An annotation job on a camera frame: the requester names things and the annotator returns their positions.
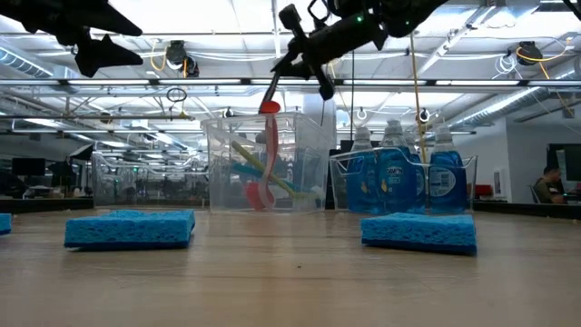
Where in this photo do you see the long ceiling light strip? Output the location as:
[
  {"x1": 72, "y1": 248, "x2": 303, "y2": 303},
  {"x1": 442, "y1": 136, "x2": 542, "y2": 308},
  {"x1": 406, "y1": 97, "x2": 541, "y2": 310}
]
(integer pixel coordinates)
[{"x1": 0, "y1": 77, "x2": 581, "y2": 88}]

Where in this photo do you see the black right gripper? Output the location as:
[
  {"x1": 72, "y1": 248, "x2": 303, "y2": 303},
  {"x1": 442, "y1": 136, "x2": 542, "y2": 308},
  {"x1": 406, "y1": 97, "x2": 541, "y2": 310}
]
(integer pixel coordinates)
[{"x1": 271, "y1": 3, "x2": 387, "y2": 102}]

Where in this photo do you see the black hanging cable loop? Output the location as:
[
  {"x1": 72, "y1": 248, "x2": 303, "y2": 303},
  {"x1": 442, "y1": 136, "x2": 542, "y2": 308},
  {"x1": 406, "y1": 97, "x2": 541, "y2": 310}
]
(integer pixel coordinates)
[{"x1": 165, "y1": 86, "x2": 188, "y2": 120}]

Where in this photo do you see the clear shallow plastic bin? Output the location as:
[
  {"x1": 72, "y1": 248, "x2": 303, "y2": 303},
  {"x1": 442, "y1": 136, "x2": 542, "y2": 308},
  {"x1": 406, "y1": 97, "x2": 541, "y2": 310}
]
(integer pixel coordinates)
[
  {"x1": 329, "y1": 145, "x2": 478, "y2": 214},
  {"x1": 90, "y1": 151, "x2": 210, "y2": 209}
]

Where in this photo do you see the black monitor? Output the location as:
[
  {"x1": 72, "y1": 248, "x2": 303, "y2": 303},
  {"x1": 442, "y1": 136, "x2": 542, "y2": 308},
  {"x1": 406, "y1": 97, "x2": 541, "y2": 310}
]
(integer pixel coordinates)
[{"x1": 11, "y1": 157, "x2": 46, "y2": 177}]

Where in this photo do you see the silver ceiling duct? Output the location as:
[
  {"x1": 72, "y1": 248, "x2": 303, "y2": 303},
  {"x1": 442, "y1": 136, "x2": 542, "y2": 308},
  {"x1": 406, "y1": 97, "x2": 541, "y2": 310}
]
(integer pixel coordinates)
[
  {"x1": 447, "y1": 86, "x2": 546, "y2": 131},
  {"x1": 0, "y1": 45, "x2": 81, "y2": 81}
]

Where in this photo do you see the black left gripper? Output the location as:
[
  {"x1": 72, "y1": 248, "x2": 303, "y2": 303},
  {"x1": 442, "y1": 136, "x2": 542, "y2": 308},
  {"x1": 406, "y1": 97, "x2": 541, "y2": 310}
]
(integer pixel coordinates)
[{"x1": 0, "y1": 0, "x2": 144, "y2": 78}]

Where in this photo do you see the clear deep plastic bin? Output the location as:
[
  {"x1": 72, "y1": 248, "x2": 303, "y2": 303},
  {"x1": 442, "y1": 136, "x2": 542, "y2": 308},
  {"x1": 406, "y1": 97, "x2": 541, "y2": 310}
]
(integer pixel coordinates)
[{"x1": 199, "y1": 111, "x2": 337, "y2": 214}]

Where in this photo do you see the green dish brush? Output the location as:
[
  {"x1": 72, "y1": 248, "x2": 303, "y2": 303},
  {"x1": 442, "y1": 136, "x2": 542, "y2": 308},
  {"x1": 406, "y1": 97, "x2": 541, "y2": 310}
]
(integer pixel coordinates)
[{"x1": 231, "y1": 140, "x2": 319, "y2": 201}]

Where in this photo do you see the blue dish brush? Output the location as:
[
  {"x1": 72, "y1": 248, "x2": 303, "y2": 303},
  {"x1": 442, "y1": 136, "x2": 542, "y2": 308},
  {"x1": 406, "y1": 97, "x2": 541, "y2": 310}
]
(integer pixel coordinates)
[{"x1": 231, "y1": 162, "x2": 300, "y2": 192}]

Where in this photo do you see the red pink dish brush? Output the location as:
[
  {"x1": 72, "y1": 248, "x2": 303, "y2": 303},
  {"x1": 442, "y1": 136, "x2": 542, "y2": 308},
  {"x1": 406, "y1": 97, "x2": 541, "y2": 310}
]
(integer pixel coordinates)
[{"x1": 244, "y1": 100, "x2": 282, "y2": 213}]

